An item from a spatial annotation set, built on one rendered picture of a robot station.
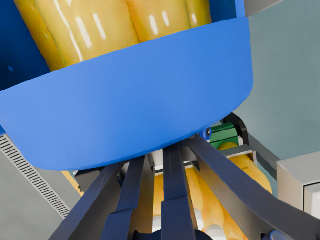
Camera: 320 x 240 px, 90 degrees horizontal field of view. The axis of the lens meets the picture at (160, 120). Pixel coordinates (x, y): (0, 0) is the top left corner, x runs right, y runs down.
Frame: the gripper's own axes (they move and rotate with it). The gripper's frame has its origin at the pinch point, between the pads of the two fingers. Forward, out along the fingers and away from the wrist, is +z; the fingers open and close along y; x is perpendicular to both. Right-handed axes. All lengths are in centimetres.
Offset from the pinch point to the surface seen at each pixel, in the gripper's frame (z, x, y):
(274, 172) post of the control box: 21.6, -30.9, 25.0
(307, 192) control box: 7.2, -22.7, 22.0
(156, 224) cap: 6.4, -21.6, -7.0
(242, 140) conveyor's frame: 26.1, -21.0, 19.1
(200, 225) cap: 5.8, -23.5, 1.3
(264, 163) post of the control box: 26.5, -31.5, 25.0
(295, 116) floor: 116, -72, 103
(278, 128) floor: 116, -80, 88
